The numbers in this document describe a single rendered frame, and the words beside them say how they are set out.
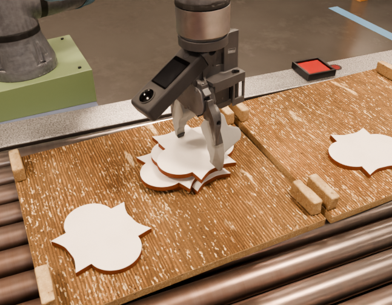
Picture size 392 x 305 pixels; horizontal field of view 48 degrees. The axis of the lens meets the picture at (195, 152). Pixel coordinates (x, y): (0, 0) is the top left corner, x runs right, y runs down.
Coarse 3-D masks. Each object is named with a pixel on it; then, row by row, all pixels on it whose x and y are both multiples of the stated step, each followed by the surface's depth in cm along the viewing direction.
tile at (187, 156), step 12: (192, 132) 77; (168, 144) 75; (180, 144) 75; (192, 144) 75; (204, 144) 75; (168, 156) 72; (180, 156) 72; (192, 156) 72; (204, 156) 72; (228, 156) 72; (168, 168) 70; (180, 168) 70; (192, 168) 70; (204, 168) 70
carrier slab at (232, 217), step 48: (96, 144) 81; (144, 144) 81; (240, 144) 81; (48, 192) 71; (96, 192) 71; (144, 192) 71; (192, 192) 71; (240, 192) 71; (288, 192) 71; (48, 240) 63; (144, 240) 63; (192, 240) 63; (240, 240) 63; (96, 288) 56; (144, 288) 57
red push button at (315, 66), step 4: (316, 60) 110; (300, 64) 108; (304, 64) 108; (308, 64) 108; (312, 64) 108; (316, 64) 108; (320, 64) 108; (304, 68) 106; (308, 68) 106; (312, 68) 106; (316, 68) 106; (320, 68) 106; (324, 68) 106; (328, 68) 106; (308, 72) 105; (312, 72) 105
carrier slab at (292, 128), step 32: (288, 96) 94; (320, 96) 94; (352, 96) 94; (384, 96) 94; (256, 128) 85; (288, 128) 85; (320, 128) 85; (352, 128) 85; (384, 128) 85; (288, 160) 77; (320, 160) 77; (352, 192) 71; (384, 192) 71
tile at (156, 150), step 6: (186, 126) 80; (174, 132) 79; (186, 132) 79; (198, 132) 79; (156, 138) 78; (162, 138) 78; (168, 138) 78; (174, 138) 78; (156, 150) 75; (162, 150) 75; (156, 156) 74; (156, 162) 72
